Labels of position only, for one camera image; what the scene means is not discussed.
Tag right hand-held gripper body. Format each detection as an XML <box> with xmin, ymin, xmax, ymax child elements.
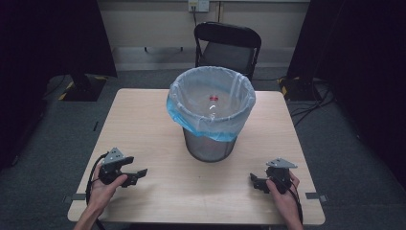
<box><xmin>265</xmin><ymin>157</ymin><xmax>299</xmax><ymax>195</ymax></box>

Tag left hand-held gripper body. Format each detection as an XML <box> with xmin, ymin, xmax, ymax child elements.
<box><xmin>98</xmin><ymin>147</ymin><xmax>128</xmax><ymax>186</ymax></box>

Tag metal mesh trash can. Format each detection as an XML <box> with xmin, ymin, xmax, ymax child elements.
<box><xmin>182</xmin><ymin>126</ymin><xmax>239</xmax><ymax>164</ymax></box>

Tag translucent blue trash bag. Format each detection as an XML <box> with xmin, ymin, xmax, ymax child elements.
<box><xmin>165</xmin><ymin>65</ymin><xmax>258</xmax><ymax>143</ymax></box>

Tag clear plastic bottle red cap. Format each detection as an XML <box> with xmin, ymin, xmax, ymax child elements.
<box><xmin>204</xmin><ymin>93</ymin><xmax>225</xmax><ymax>118</ymax></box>

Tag person's right hand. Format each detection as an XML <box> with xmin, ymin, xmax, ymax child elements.
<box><xmin>265</xmin><ymin>171</ymin><xmax>302</xmax><ymax>222</ymax></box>

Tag person's left hand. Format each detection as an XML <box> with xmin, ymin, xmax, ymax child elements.
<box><xmin>87</xmin><ymin>163</ymin><xmax>128</xmax><ymax>213</ymax></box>

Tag black stand base striped tape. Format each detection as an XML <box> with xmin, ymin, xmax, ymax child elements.
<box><xmin>57</xmin><ymin>72</ymin><xmax>108</xmax><ymax>103</ymax></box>
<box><xmin>277</xmin><ymin>76</ymin><xmax>333</xmax><ymax>104</ymax></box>

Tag dark curtain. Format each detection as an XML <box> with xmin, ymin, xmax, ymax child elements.
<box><xmin>0</xmin><ymin>0</ymin><xmax>118</xmax><ymax>172</ymax></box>
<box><xmin>286</xmin><ymin>0</ymin><xmax>406</xmax><ymax>190</ymax></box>

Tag black folding chair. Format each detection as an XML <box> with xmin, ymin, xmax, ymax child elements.
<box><xmin>192</xmin><ymin>21</ymin><xmax>263</xmax><ymax>81</ymax></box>

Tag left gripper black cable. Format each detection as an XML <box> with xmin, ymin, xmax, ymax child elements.
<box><xmin>84</xmin><ymin>151</ymin><xmax>110</xmax><ymax>230</ymax></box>

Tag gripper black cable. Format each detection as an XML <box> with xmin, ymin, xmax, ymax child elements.
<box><xmin>282</xmin><ymin>178</ymin><xmax>304</xmax><ymax>225</ymax></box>
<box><xmin>84</xmin><ymin>151</ymin><xmax>110</xmax><ymax>230</ymax></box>

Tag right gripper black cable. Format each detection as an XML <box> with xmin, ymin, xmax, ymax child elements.
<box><xmin>282</xmin><ymin>178</ymin><xmax>304</xmax><ymax>225</ymax></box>

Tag grey table edge bracket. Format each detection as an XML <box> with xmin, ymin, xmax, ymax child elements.
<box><xmin>62</xmin><ymin>193</ymin><xmax>87</xmax><ymax>205</ymax></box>
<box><xmin>304</xmin><ymin>192</ymin><xmax>328</xmax><ymax>203</ymax></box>

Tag black floor cables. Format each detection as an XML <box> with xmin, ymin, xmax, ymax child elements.
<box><xmin>286</xmin><ymin>79</ymin><xmax>337</xmax><ymax>127</ymax></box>

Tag white wall socket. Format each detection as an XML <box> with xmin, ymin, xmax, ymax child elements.
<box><xmin>187</xmin><ymin>0</ymin><xmax>211</xmax><ymax>13</ymax></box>

